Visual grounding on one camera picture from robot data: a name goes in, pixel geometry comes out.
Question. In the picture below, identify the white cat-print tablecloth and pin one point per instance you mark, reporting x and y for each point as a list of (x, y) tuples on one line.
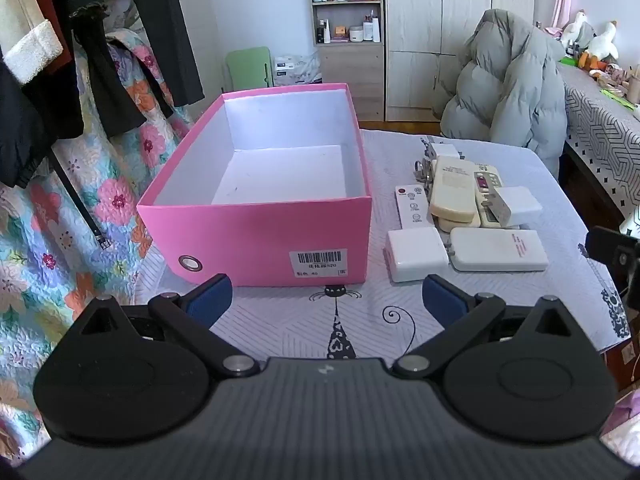
[(350, 320)]

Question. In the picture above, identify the small white power adapter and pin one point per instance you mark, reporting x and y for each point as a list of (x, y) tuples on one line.
[(445, 151)]

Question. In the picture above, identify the grey puffer jacket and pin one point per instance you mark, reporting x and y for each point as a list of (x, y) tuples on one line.
[(505, 85)]

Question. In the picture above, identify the pink shoe box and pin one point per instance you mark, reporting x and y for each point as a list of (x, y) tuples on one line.
[(250, 240)]

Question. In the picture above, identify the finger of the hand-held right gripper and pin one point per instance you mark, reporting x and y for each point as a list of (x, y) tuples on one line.
[(617, 255)]

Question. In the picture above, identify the white jar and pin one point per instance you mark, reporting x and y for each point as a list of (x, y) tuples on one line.
[(356, 34)]

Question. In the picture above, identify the long black coat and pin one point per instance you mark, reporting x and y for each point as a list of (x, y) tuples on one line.
[(160, 25)]

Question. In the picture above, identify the wooden bookshelf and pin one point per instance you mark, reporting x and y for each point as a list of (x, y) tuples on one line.
[(350, 75)]

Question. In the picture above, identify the geometric patterned table cover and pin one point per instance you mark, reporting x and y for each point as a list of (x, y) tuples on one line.
[(605, 125)]

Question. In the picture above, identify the slim white remote control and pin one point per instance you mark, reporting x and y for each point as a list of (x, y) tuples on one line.
[(412, 207)]

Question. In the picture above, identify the white bottle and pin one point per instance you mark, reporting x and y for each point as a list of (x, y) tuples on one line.
[(375, 30)]

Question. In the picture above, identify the flat white power bank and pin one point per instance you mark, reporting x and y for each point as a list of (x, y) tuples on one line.
[(500, 250)]

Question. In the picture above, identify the cream coat with fleece cuff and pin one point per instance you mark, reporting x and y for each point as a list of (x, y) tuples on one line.
[(22, 25)]

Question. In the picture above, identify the cream remote with purple buttons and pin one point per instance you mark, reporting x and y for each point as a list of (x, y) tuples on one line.
[(483, 180)]

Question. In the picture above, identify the white power adapter with plug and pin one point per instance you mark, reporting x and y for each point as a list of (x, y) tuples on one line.
[(520, 202)]

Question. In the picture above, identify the black jacket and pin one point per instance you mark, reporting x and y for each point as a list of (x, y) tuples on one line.
[(35, 120)]

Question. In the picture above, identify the green folding chair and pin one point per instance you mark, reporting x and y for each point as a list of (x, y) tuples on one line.
[(250, 67)]

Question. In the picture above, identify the cream remote control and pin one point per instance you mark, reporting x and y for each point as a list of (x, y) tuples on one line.
[(452, 185), (450, 224)]

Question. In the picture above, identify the square white power adapter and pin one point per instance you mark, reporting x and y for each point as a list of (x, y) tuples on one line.
[(417, 255)]

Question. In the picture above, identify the red garment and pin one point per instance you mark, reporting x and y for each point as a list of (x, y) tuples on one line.
[(47, 15)]

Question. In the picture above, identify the metal clip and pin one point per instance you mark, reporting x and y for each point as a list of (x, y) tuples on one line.
[(425, 172)]

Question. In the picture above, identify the white plush goose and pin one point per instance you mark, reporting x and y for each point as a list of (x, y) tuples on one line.
[(605, 42), (580, 30)]

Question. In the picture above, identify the floral quilt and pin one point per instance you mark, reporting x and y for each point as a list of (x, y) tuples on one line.
[(115, 200)]

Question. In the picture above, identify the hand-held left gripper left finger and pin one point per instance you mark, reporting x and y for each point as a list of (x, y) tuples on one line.
[(210, 301)]

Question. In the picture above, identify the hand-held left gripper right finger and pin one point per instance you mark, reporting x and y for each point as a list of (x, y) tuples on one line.
[(442, 302)]

